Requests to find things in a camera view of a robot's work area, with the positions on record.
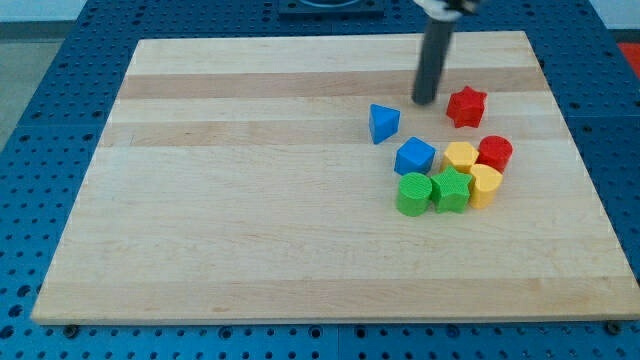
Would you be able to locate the green star block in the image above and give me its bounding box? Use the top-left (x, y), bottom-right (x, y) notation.
top-left (431, 166), bottom-right (472, 213)

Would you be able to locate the red star block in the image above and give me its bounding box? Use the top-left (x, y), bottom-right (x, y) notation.
top-left (446, 86), bottom-right (488, 128)

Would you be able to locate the light wooden board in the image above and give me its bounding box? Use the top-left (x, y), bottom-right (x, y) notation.
top-left (31, 31), bottom-right (639, 325)

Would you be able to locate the blue triangle block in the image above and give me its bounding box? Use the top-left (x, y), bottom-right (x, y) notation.
top-left (369, 104), bottom-right (401, 144)

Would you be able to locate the green cylinder block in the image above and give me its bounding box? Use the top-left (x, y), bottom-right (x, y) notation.
top-left (396, 172), bottom-right (432, 217)

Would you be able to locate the blue cube block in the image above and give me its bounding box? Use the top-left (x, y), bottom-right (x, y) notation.
top-left (394, 137), bottom-right (436, 175)

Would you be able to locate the yellow hexagon block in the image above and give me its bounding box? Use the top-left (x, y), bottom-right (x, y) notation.
top-left (440, 142), bottom-right (479, 173)

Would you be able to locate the yellow heart block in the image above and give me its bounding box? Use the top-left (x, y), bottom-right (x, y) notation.
top-left (469, 164), bottom-right (503, 209)

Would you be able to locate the red cylinder block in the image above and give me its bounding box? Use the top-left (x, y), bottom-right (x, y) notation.
top-left (476, 135), bottom-right (513, 173)

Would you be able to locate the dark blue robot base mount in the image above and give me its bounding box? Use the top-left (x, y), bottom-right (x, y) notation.
top-left (276, 0), bottom-right (385, 17)

